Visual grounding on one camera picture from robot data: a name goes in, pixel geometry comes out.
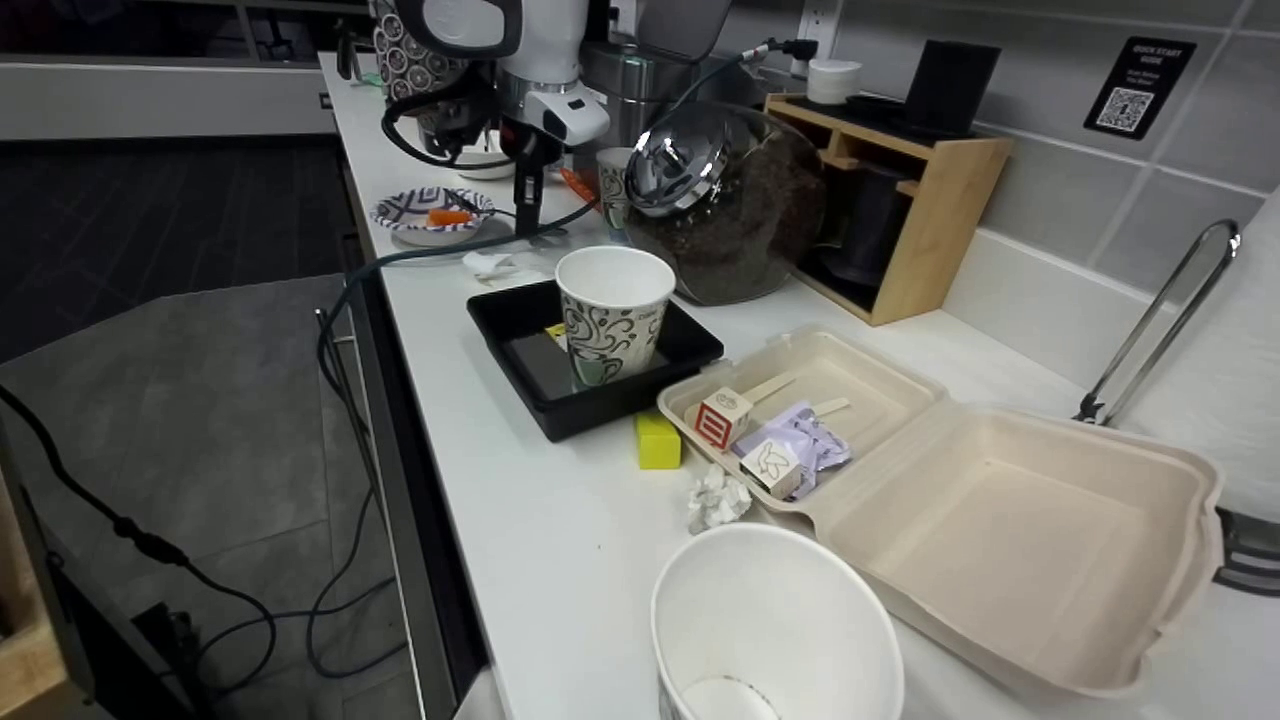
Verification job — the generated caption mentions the patterned paper cup by kettle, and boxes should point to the patterned paper cup by kettle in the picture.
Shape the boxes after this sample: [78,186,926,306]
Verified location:
[595,148,632,227]

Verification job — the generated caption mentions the large white paper bowl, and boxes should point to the large white paper bowl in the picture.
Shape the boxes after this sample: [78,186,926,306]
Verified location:
[649,525,905,720]

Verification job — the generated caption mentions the red white small box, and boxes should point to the red white small box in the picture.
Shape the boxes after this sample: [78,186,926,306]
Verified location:
[693,387,753,446]

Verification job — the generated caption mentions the purple wrapped packet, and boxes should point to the purple wrapped packet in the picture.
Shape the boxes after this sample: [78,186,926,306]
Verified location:
[735,401,851,499]

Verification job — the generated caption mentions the wooden organizer shelf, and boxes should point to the wooden organizer shelf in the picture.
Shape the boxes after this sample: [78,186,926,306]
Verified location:
[766,96,1012,325]

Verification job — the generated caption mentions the crumpled white napkin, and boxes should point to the crumpled white napkin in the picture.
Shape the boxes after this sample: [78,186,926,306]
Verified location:
[465,250,514,285]

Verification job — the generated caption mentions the beige clamshell takeout box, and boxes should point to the beige clamshell takeout box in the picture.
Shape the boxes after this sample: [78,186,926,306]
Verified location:
[660,333,1223,696]

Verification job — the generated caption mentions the black floor cable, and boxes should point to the black floor cable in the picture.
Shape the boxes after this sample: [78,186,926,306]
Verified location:
[0,297,412,696]

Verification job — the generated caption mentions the black QR code sign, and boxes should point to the black QR code sign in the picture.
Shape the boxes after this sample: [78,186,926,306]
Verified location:
[1085,34,1196,139]

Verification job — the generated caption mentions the chrome faucet handle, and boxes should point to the chrome faucet handle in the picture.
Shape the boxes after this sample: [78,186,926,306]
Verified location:
[1078,219,1245,428]

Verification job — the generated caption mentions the black plastic tray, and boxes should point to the black plastic tray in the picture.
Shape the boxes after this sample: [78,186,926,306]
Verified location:
[467,279,725,442]

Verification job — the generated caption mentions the yellow sponge block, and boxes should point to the yellow sponge block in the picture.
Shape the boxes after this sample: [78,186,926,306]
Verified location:
[632,411,686,473]

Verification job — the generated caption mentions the purple patterned paper plate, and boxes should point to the purple patterned paper plate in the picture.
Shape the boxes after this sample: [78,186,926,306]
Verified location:
[371,186,496,249]

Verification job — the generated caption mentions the patterned paper cup in tray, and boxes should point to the patterned paper cup in tray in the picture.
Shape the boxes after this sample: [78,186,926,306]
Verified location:
[557,243,677,387]

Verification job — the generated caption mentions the crumpled white tissue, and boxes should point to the crumpled white tissue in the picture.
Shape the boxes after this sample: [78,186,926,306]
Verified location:
[689,467,753,530]

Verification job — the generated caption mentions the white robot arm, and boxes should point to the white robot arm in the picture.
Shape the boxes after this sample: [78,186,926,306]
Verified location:
[371,0,607,230]

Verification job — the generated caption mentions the orange carrot pieces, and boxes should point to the orange carrot pieces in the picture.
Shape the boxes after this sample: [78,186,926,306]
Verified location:
[424,208,482,227]

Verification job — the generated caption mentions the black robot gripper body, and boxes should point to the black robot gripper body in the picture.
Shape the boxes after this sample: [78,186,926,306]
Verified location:
[500,74,607,158]

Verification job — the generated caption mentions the dark round kettle appliance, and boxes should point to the dark round kettle appliance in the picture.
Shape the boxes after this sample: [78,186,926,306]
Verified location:
[623,104,824,304]

